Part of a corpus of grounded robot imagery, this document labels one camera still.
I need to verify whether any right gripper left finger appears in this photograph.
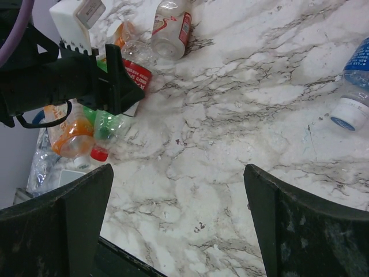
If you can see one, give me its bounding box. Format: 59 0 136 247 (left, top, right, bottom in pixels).
1 164 113 276

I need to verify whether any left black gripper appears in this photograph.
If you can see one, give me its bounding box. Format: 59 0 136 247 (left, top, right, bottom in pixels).
1 43 145 127

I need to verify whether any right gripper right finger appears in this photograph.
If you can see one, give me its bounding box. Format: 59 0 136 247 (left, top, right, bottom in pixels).
243 164 368 276

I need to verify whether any red cap clear bottle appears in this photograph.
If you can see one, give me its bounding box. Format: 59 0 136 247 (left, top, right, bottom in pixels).
151 1 192 61

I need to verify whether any small blue label bottle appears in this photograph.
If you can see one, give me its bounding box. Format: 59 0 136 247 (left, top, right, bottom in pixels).
330 38 368 132

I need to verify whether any red label clear bottle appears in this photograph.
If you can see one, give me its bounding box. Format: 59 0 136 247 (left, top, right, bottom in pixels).
123 59 152 117

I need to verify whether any green plastic bottle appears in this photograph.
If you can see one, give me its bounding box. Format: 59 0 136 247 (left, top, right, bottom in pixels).
82 57 127 141

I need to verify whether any orange label crushed bottle left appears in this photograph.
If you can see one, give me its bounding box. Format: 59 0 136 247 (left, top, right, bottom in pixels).
113 20 156 68

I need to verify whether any large orange label bottle left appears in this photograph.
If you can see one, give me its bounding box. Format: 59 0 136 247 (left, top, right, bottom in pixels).
47 99 94 159

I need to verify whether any clear water bottle left edge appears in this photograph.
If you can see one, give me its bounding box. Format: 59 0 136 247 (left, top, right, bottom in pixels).
26 129 61 197

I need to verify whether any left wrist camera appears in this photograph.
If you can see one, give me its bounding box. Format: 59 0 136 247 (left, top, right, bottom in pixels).
50 0 106 55

